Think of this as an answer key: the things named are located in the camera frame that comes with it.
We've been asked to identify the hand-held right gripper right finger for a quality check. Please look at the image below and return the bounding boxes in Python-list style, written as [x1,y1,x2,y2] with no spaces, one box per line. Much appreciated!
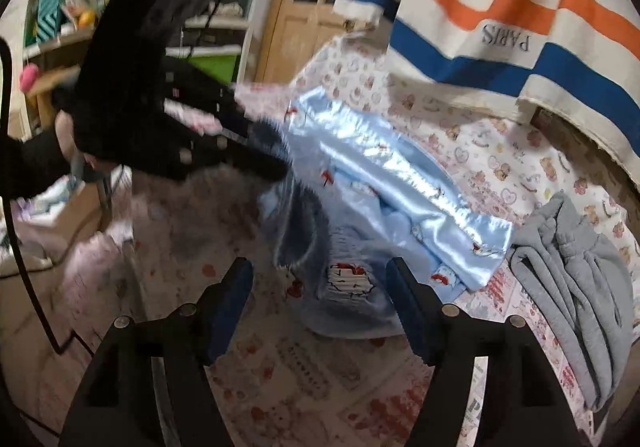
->
[386,256,583,447]

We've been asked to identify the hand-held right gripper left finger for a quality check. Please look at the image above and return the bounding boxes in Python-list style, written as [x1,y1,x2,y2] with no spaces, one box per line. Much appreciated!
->
[59,257,256,447]

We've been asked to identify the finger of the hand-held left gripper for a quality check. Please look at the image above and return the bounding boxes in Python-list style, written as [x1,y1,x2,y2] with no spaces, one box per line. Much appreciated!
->
[175,136,302,184]
[167,58,287,154]

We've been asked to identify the light blue satin pants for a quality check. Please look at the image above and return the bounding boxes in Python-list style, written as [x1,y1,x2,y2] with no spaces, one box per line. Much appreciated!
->
[257,87,516,340]

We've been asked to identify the person's left forearm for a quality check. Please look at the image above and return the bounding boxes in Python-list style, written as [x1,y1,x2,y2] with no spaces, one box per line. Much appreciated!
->
[0,112,81,200]

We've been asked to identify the green storage box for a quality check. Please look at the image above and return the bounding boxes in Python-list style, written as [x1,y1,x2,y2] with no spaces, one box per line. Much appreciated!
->
[167,44,241,84]

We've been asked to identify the pink toy ball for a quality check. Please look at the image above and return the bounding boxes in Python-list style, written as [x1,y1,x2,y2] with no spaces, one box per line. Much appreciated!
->
[20,64,42,91]

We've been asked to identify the wooden door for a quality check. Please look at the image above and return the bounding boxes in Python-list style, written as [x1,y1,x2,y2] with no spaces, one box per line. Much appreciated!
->
[255,0,366,85]

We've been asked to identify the pink printed bed sheet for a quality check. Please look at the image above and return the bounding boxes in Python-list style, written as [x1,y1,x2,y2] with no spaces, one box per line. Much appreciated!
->
[65,167,596,447]

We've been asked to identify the bear print bed sheet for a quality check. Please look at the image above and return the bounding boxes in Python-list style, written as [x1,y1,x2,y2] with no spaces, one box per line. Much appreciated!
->
[287,30,640,278]

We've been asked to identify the grey sweatpants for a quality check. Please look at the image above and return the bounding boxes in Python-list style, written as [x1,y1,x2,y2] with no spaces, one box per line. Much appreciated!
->
[510,192,636,413]

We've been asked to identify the striped hanging cloth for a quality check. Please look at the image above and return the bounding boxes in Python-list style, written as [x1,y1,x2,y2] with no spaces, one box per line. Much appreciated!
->
[332,0,640,173]

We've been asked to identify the black cable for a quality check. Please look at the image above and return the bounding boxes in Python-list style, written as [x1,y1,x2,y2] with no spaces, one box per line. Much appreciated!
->
[0,34,96,357]

